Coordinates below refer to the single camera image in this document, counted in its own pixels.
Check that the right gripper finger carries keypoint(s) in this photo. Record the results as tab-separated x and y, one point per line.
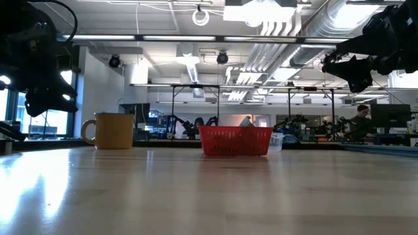
331	65
359	73

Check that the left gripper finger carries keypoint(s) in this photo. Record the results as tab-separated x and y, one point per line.
37	106
67	107

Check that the white green sauce packet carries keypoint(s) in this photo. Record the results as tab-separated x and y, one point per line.
247	122

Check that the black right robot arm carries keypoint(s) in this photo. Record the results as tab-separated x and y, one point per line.
392	29

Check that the black background robot arm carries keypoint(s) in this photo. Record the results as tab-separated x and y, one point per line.
209	121
336	125
183	125
290	122

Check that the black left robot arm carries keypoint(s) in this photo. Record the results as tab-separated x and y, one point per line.
26	39

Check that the window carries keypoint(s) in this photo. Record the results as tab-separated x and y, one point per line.
54	124

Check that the person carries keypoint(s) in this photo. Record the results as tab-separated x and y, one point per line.
360	125

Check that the black computer monitor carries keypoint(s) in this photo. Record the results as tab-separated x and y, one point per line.
138	112
390	115

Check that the yellow ceramic mug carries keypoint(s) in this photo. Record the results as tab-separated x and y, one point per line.
114	130

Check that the blue grey metal table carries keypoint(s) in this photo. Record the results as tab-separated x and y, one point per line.
382	149

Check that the white ceiling light panel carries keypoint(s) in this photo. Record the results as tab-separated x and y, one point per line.
258	11

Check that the clear plastic container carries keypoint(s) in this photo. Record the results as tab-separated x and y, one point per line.
276	142

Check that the red plastic mesh basket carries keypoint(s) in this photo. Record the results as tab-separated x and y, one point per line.
235	140

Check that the silver ceiling duct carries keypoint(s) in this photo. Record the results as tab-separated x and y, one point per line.
326	26

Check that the black background station frame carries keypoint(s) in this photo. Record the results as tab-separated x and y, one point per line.
332	111
173	107

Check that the black round overhead camera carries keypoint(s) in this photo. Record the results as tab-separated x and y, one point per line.
222	57
114	61

